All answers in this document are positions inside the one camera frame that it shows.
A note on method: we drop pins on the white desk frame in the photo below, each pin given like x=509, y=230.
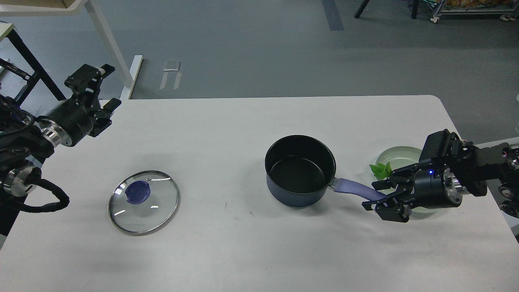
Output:
x=43, y=8

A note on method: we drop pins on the clear glass plate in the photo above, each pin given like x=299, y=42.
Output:
x=400, y=156

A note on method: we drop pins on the dark blue saucepan purple handle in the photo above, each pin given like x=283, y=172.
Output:
x=300, y=169

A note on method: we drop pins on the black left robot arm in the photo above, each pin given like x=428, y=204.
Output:
x=27, y=141

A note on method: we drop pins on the glass pot lid purple knob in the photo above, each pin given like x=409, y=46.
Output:
x=143, y=203

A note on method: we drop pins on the metal wheeled cart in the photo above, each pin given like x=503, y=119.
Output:
x=506, y=9

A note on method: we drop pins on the orange toy carrot green leaves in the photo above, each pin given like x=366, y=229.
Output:
x=381, y=171

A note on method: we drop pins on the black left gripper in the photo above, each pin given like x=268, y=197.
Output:
x=80, y=116

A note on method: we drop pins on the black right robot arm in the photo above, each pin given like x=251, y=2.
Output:
x=448, y=169

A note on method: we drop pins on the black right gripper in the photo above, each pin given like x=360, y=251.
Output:
x=430, y=191

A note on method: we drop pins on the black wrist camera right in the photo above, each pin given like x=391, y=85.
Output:
x=439, y=149

